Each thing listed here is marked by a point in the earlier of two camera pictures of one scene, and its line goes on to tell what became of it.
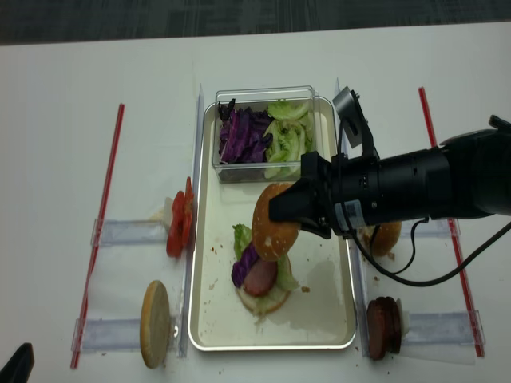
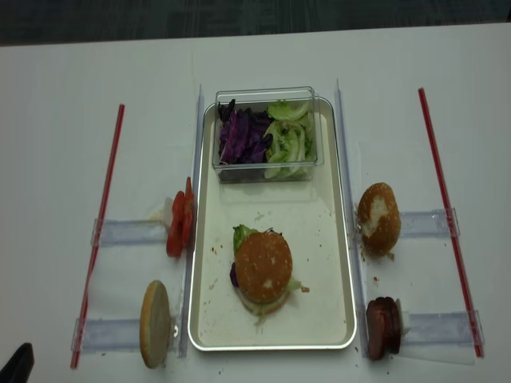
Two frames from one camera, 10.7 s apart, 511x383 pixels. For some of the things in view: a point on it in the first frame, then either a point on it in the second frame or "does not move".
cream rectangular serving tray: (319, 317) does not move
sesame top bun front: (272, 239) to (263, 266)
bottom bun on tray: (262, 304) does not move
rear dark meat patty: (393, 324) does not move
